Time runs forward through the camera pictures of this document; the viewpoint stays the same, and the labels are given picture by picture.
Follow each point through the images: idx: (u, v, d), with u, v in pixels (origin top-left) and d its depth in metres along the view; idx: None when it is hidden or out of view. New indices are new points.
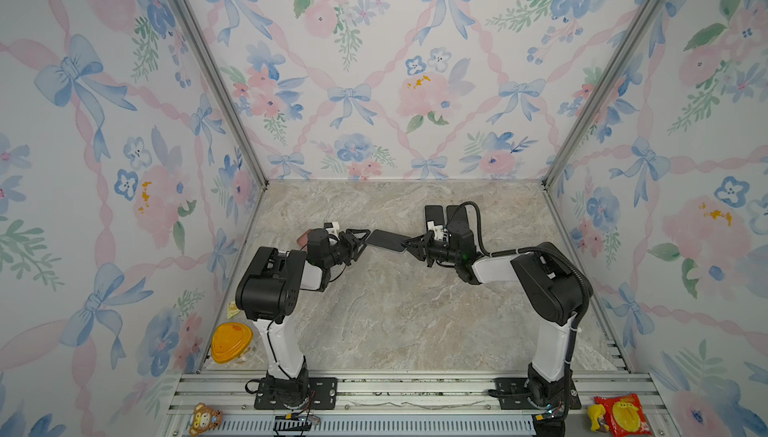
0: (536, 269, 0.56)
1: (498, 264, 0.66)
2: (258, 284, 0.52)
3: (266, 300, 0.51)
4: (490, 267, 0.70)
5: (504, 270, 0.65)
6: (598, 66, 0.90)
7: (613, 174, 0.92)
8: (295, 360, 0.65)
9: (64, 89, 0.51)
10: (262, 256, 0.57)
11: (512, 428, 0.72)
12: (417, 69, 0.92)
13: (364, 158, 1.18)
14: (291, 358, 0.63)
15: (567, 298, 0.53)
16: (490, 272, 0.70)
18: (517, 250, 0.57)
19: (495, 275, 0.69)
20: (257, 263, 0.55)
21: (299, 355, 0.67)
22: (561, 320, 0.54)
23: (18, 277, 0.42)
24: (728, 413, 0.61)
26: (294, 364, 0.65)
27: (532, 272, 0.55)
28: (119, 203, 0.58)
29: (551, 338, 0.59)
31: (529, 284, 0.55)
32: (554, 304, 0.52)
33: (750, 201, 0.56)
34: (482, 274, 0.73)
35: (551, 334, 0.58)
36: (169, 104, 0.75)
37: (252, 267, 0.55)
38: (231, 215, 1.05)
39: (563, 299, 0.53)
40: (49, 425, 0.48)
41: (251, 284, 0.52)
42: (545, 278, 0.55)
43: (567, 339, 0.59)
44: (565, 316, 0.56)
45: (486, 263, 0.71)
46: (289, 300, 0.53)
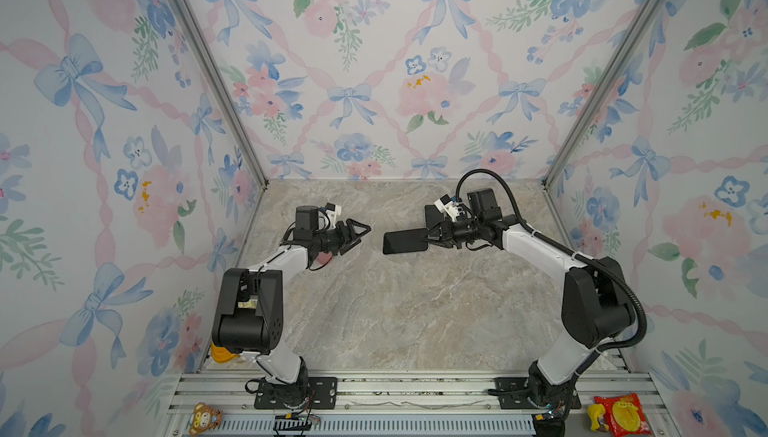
0: (592, 291, 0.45)
1: (535, 245, 0.59)
2: (234, 328, 0.46)
3: (246, 344, 0.47)
4: (525, 244, 0.61)
5: (545, 259, 0.56)
6: (598, 66, 0.90)
7: (613, 174, 0.92)
8: (291, 371, 0.64)
9: (64, 89, 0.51)
10: (231, 289, 0.48)
11: (512, 428, 0.72)
12: (417, 69, 0.92)
13: (364, 158, 1.18)
14: (287, 367, 0.62)
15: (605, 324, 0.48)
16: (523, 250, 0.62)
18: (574, 255, 0.54)
19: (526, 257, 0.62)
20: (227, 299, 0.48)
21: (295, 359, 0.66)
22: (591, 344, 0.50)
23: (19, 277, 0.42)
24: (727, 413, 0.61)
26: (292, 372, 0.64)
27: (586, 293, 0.48)
28: (119, 202, 0.58)
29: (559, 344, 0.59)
31: (576, 301, 0.48)
32: (594, 331, 0.48)
33: (750, 201, 0.56)
34: (511, 247, 0.65)
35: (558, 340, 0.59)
36: (169, 104, 0.75)
37: (223, 306, 0.47)
38: (231, 215, 1.05)
39: (607, 328, 0.48)
40: (49, 424, 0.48)
41: (229, 321, 0.47)
42: (596, 303, 0.48)
43: (588, 356, 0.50)
44: (597, 341, 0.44)
45: (523, 238, 0.61)
46: (274, 332, 0.49)
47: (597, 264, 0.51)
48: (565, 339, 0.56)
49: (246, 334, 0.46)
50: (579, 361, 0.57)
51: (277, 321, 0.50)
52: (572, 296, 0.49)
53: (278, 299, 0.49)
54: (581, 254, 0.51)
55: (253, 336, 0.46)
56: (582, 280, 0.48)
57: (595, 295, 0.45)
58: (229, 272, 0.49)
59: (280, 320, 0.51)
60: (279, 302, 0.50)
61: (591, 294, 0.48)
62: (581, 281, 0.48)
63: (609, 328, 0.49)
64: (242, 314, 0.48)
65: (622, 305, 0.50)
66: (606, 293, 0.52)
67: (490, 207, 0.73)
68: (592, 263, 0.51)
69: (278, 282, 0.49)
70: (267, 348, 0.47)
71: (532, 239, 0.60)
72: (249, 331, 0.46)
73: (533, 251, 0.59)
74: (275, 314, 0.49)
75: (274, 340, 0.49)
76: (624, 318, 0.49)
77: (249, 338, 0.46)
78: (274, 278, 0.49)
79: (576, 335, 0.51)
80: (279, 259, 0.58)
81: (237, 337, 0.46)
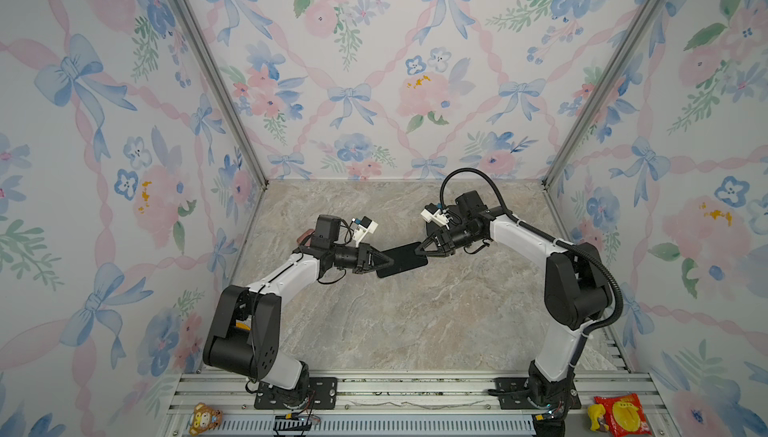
0: (571, 274, 0.51)
1: (520, 233, 0.62)
2: (225, 350, 0.44)
3: (236, 368, 0.44)
4: (511, 233, 0.64)
5: (527, 246, 0.60)
6: (598, 66, 0.90)
7: (613, 174, 0.92)
8: (290, 376, 0.63)
9: (64, 89, 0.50)
10: (227, 310, 0.46)
11: (513, 428, 0.72)
12: (417, 69, 0.92)
13: (364, 158, 1.18)
14: (283, 374, 0.60)
15: (585, 305, 0.51)
16: (508, 239, 0.65)
18: (555, 242, 0.56)
19: (511, 245, 0.65)
20: (222, 320, 0.45)
21: (296, 365, 0.65)
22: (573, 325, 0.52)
23: (18, 277, 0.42)
24: (727, 413, 0.61)
26: (292, 376, 0.63)
27: (566, 275, 0.51)
28: (119, 203, 0.58)
29: (560, 343, 0.58)
31: (557, 284, 0.51)
32: (573, 311, 0.51)
33: (750, 201, 0.56)
34: (497, 236, 0.68)
35: (561, 339, 0.57)
36: (169, 104, 0.75)
37: (217, 327, 0.45)
38: (231, 215, 1.05)
39: (587, 309, 0.51)
40: (49, 425, 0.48)
41: (222, 344, 0.45)
42: (575, 286, 0.51)
43: (577, 343, 0.58)
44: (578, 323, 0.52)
45: (508, 226, 0.65)
46: (264, 360, 0.46)
47: (576, 249, 0.54)
48: (554, 326, 0.58)
49: (236, 360, 0.44)
50: (573, 353, 0.60)
51: (269, 348, 0.46)
52: (553, 280, 0.52)
53: (272, 327, 0.46)
54: (562, 240, 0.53)
55: (241, 363, 0.44)
56: (562, 263, 0.51)
57: (574, 278, 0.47)
58: (228, 291, 0.46)
59: (274, 345, 0.48)
60: (274, 329, 0.47)
61: (570, 277, 0.51)
62: (560, 265, 0.51)
63: (588, 309, 0.51)
64: (235, 337, 0.46)
65: (599, 287, 0.52)
66: (586, 276, 0.55)
67: (474, 204, 0.78)
68: (572, 249, 0.54)
69: (274, 309, 0.46)
70: (254, 377, 0.44)
71: (516, 227, 0.64)
72: (240, 355, 0.44)
73: (517, 239, 0.62)
74: (268, 343, 0.46)
75: (263, 368, 0.46)
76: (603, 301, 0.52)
77: (239, 363, 0.44)
78: (270, 306, 0.45)
79: (559, 319, 0.53)
80: (288, 272, 0.56)
81: (227, 361, 0.44)
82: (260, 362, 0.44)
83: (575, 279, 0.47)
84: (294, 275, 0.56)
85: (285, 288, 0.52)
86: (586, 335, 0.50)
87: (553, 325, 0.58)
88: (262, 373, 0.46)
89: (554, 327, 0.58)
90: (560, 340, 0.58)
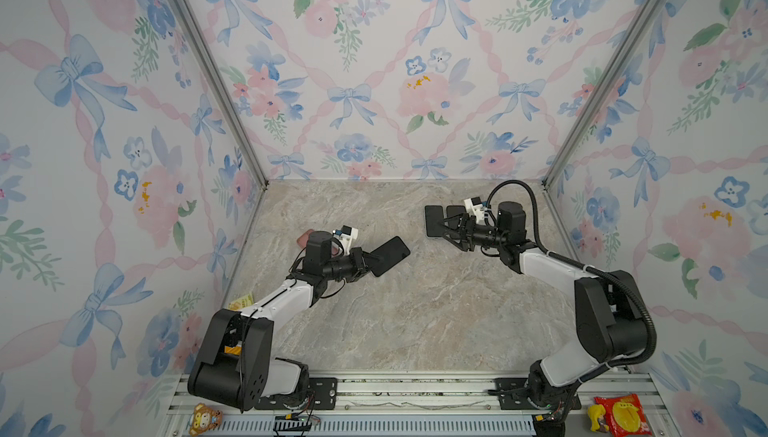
0: (604, 302, 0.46)
1: (550, 263, 0.59)
2: (211, 379, 0.42)
3: (222, 399, 0.42)
4: (540, 262, 0.62)
5: (555, 277, 0.58)
6: (598, 66, 0.90)
7: (613, 175, 0.92)
8: (289, 382, 0.63)
9: (64, 90, 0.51)
10: (217, 335, 0.44)
11: (513, 428, 0.72)
12: (417, 69, 0.92)
13: (364, 158, 1.18)
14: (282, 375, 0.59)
15: (622, 338, 0.47)
16: (537, 271, 0.63)
18: (586, 270, 0.53)
19: (542, 277, 0.62)
20: (211, 346, 0.44)
21: (296, 365, 0.65)
22: (606, 357, 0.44)
23: (18, 277, 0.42)
24: (727, 413, 0.61)
26: (292, 378, 0.63)
27: (596, 303, 0.48)
28: (119, 203, 0.58)
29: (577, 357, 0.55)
31: (587, 312, 0.48)
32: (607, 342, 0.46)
33: (749, 201, 0.56)
34: (527, 269, 0.66)
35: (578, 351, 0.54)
36: (169, 104, 0.75)
37: (205, 353, 0.44)
38: (231, 215, 1.05)
39: (621, 341, 0.47)
40: (49, 425, 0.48)
41: (208, 373, 0.43)
42: (609, 316, 0.47)
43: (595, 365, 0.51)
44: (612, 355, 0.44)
45: (537, 256, 0.63)
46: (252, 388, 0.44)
47: (611, 277, 0.52)
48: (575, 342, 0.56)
49: (222, 390, 0.42)
50: (583, 369, 0.56)
51: (258, 377, 0.45)
52: (585, 307, 0.48)
53: (262, 353, 0.45)
54: (592, 266, 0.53)
55: (227, 393, 0.42)
56: (592, 290, 0.48)
57: (607, 307, 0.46)
58: (219, 316, 0.45)
59: (263, 373, 0.46)
60: (262, 356, 0.45)
61: (602, 305, 0.48)
62: (591, 291, 0.48)
63: (624, 342, 0.47)
64: (222, 364, 0.44)
65: (638, 320, 0.48)
66: (622, 307, 0.51)
67: (518, 229, 0.73)
68: (606, 276, 0.51)
69: (265, 334, 0.44)
70: (240, 408, 0.42)
71: (547, 257, 0.61)
72: (226, 384, 0.42)
73: (547, 269, 0.60)
74: (257, 370, 0.44)
75: (250, 399, 0.44)
76: (640, 333, 0.47)
77: (225, 393, 0.42)
78: (260, 332, 0.44)
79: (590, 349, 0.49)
80: (280, 299, 0.54)
81: (213, 391, 0.42)
82: (247, 392, 0.42)
83: (609, 308, 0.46)
84: (286, 302, 0.54)
85: (278, 313, 0.51)
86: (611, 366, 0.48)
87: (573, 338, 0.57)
88: (248, 405, 0.43)
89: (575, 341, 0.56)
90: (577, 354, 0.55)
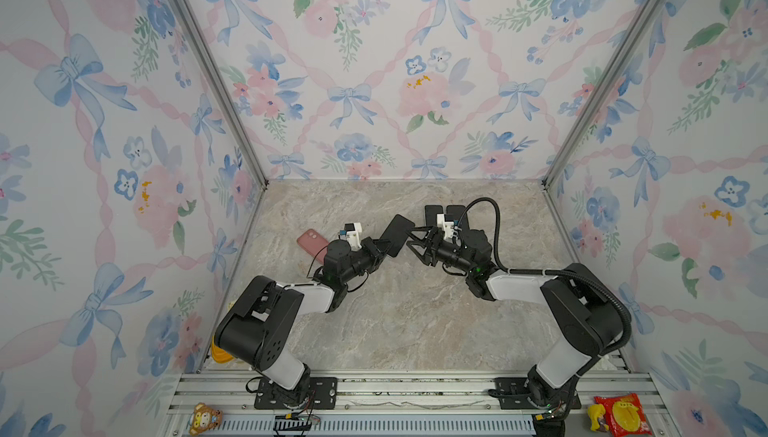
0: (571, 298, 0.50)
1: (514, 280, 0.62)
2: (237, 331, 0.46)
3: (240, 354, 0.45)
4: (506, 283, 0.64)
5: (526, 290, 0.59)
6: (598, 66, 0.90)
7: (613, 174, 0.92)
8: (291, 378, 0.63)
9: (64, 89, 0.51)
10: (254, 292, 0.49)
11: (513, 428, 0.72)
12: (417, 69, 0.92)
13: (364, 158, 1.18)
14: (288, 373, 0.61)
15: (603, 327, 0.47)
16: (508, 291, 0.65)
18: (546, 275, 0.56)
19: (514, 296, 0.64)
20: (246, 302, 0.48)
21: (299, 366, 0.65)
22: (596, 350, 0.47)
23: (18, 277, 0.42)
24: (728, 413, 0.61)
26: (292, 378, 0.63)
27: (567, 302, 0.49)
28: (119, 203, 0.58)
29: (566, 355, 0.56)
31: (563, 312, 0.49)
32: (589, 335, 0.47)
33: (750, 201, 0.56)
34: (499, 294, 0.68)
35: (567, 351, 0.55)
36: (169, 104, 0.75)
37: (239, 307, 0.48)
38: (231, 215, 1.05)
39: (601, 329, 0.47)
40: (49, 424, 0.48)
41: (233, 327, 0.46)
42: (581, 308, 0.49)
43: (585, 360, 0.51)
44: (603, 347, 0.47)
45: (501, 277, 0.66)
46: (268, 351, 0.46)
47: (567, 272, 0.54)
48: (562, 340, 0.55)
49: (241, 347, 0.45)
50: (579, 366, 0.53)
51: (277, 342, 0.48)
52: (559, 309, 0.50)
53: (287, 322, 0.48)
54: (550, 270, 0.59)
55: (246, 351, 0.44)
56: (558, 291, 0.50)
57: (577, 302, 0.49)
58: (259, 280, 0.51)
59: (281, 342, 0.49)
60: (287, 325, 0.49)
61: (571, 301, 0.49)
62: (555, 291, 0.50)
63: (603, 329, 0.47)
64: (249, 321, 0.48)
65: (607, 303, 0.50)
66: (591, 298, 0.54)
67: (482, 260, 0.70)
68: (564, 273, 0.54)
69: (297, 303, 0.50)
70: (256, 366, 0.44)
71: (510, 276, 0.64)
72: (246, 343, 0.45)
73: (515, 286, 0.62)
74: (278, 335, 0.47)
75: (265, 360, 0.46)
76: (613, 315, 0.49)
77: (243, 351, 0.45)
78: (293, 300, 0.48)
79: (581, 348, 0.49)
80: (306, 288, 0.59)
81: (232, 345, 0.45)
82: (264, 353, 0.45)
83: (578, 301, 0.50)
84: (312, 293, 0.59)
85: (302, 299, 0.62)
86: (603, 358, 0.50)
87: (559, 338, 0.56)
88: (262, 366, 0.46)
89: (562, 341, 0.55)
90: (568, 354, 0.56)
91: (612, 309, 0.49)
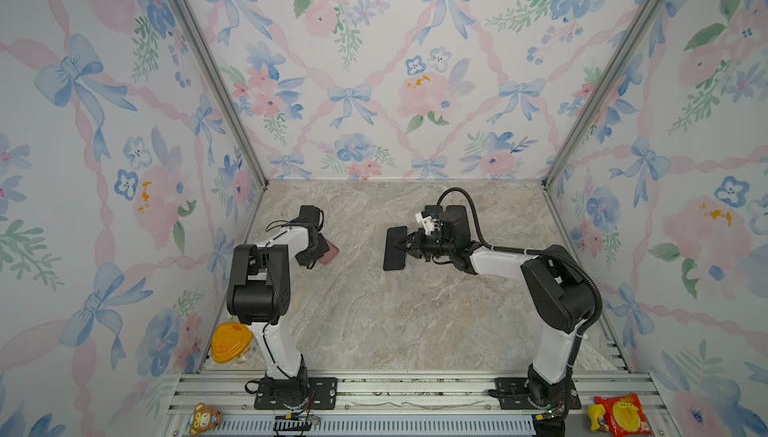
0: (548, 277, 0.53)
1: (496, 256, 0.65)
2: (247, 296, 0.51)
3: (258, 311, 0.51)
4: (488, 258, 0.67)
5: (505, 266, 0.62)
6: (598, 66, 0.90)
7: (613, 174, 0.92)
8: (294, 364, 0.65)
9: (64, 89, 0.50)
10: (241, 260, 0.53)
11: (513, 428, 0.72)
12: (417, 69, 0.92)
13: (364, 158, 1.18)
14: (290, 357, 0.64)
15: (575, 306, 0.51)
16: (489, 266, 0.68)
18: (527, 253, 0.59)
19: (494, 270, 0.67)
20: (239, 270, 0.52)
21: (296, 354, 0.67)
22: (567, 327, 0.51)
23: (18, 277, 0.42)
24: (727, 413, 0.61)
26: (293, 363, 0.65)
27: (543, 278, 0.52)
28: (119, 203, 0.58)
29: (555, 344, 0.58)
31: (539, 291, 0.53)
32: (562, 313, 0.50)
33: (749, 201, 0.56)
34: (481, 268, 0.70)
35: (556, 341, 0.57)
36: (169, 104, 0.75)
37: (235, 277, 0.52)
38: (231, 215, 1.05)
39: (573, 310, 0.51)
40: (49, 425, 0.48)
41: (242, 294, 0.51)
42: (556, 287, 0.52)
43: (572, 344, 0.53)
44: (572, 324, 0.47)
45: (483, 252, 0.69)
46: (283, 299, 0.53)
47: (547, 252, 0.57)
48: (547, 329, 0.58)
49: (258, 305, 0.51)
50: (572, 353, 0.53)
51: (286, 290, 0.54)
52: (536, 287, 0.53)
53: (285, 269, 0.53)
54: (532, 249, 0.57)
55: (264, 306, 0.51)
56: (537, 269, 0.53)
57: (554, 281, 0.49)
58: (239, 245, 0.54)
59: (288, 289, 0.55)
60: (286, 274, 0.54)
61: (548, 279, 0.53)
62: (536, 270, 0.53)
63: (578, 308, 0.51)
64: (253, 284, 0.52)
65: (581, 284, 0.53)
66: (566, 277, 0.57)
67: (462, 234, 0.77)
68: (545, 253, 0.57)
69: (284, 254, 0.53)
70: (277, 315, 0.52)
71: (492, 252, 0.67)
72: (262, 299, 0.51)
73: (496, 263, 0.65)
74: (284, 283, 0.53)
75: (284, 307, 0.53)
76: (585, 295, 0.52)
77: (261, 307, 0.51)
78: (281, 251, 0.53)
79: (552, 323, 0.53)
80: (283, 237, 0.61)
81: (250, 307, 0.51)
82: (282, 301, 0.52)
83: (554, 280, 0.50)
84: (290, 237, 0.62)
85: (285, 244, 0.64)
86: (579, 335, 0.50)
87: (546, 328, 0.58)
88: (282, 313, 0.52)
89: (548, 331, 0.58)
90: (555, 343, 0.58)
91: (585, 290, 0.53)
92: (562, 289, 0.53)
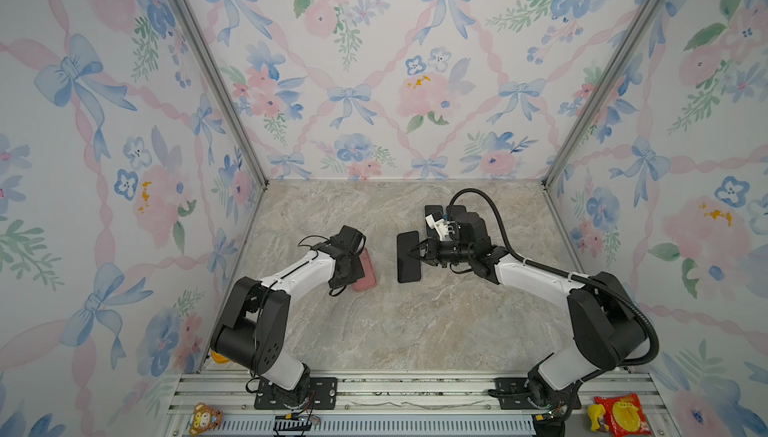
0: (599, 312, 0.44)
1: (529, 273, 0.58)
2: (232, 340, 0.45)
3: (238, 358, 0.45)
4: (519, 273, 0.60)
5: (538, 288, 0.56)
6: (598, 66, 0.90)
7: (613, 174, 0.92)
8: (291, 378, 0.63)
9: (64, 89, 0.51)
10: (237, 300, 0.47)
11: (513, 428, 0.72)
12: (417, 69, 0.92)
13: (364, 158, 1.18)
14: (287, 374, 0.61)
15: (625, 345, 0.46)
16: (518, 280, 0.61)
18: (569, 277, 0.52)
19: (524, 286, 0.60)
20: (231, 311, 0.46)
21: (298, 367, 0.65)
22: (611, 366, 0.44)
23: (18, 277, 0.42)
24: (728, 413, 0.61)
26: (293, 375, 0.63)
27: (594, 314, 0.46)
28: (119, 203, 0.58)
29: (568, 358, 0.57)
31: (587, 326, 0.46)
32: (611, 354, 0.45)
33: (750, 201, 0.56)
34: (506, 280, 0.64)
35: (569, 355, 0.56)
36: (169, 104, 0.75)
37: (227, 316, 0.46)
38: (231, 215, 1.05)
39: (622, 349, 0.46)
40: (49, 425, 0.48)
41: (229, 334, 0.46)
42: (607, 324, 0.46)
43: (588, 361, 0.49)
44: (618, 363, 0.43)
45: (514, 266, 0.61)
46: (266, 356, 0.46)
47: (596, 282, 0.51)
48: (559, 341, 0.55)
49: (239, 351, 0.45)
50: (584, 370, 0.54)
51: (274, 345, 0.47)
52: (582, 320, 0.47)
53: (278, 324, 0.46)
54: (576, 274, 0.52)
55: (244, 355, 0.45)
56: (587, 302, 0.47)
57: (603, 316, 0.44)
58: (240, 284, 0.47)
59: (281, 343, 0.49)
60: (278, 328, 0.47)
61: (598, 314, 0.46)
62: (585, 303, 0.47)
63: (627, 347, 0.46)
64: (243, 328, 0.46)
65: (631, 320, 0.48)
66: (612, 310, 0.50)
67: (483, 238, 0.71)
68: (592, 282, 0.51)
69: (281, 308, 0.46)
70: (254, 371, 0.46)
71: (524, 266, 0.60)
72: (244, 347, 0.45)
73: (529, 280, 0.58)
74: (271, 340, 0.46)
75: (265, 364, 0.46)
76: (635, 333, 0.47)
77: (241, 355, 0.45)
78: (278, 304, 0.45)
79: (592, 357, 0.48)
80: (300, 271, 0.55)
81: (231, 351, 0.45)
82: (261, 359, 0.45)
83: (604, 315, 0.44)
84: (307, 274, 0.56)
85: (296, 286, 0.52)
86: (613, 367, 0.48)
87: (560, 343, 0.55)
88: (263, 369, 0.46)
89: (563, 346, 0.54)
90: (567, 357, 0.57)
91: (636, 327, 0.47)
92: (611, 325, 0.48)
